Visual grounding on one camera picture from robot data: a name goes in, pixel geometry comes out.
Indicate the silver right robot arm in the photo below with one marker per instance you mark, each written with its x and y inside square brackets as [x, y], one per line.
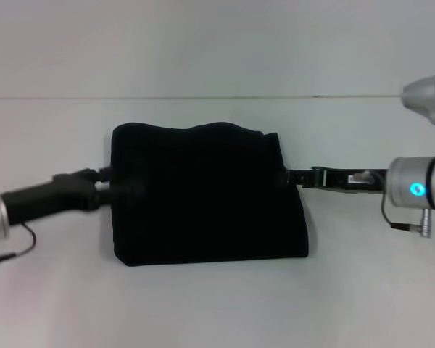
[417, 185]

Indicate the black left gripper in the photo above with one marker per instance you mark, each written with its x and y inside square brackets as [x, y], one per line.
[50, 199]

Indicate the black shirt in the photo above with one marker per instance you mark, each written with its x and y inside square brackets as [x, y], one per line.
[210, 195]

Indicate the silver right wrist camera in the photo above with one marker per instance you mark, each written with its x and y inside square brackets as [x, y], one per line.
[427, 101]

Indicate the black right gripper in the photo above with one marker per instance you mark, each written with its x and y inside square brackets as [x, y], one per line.
[351, 179]

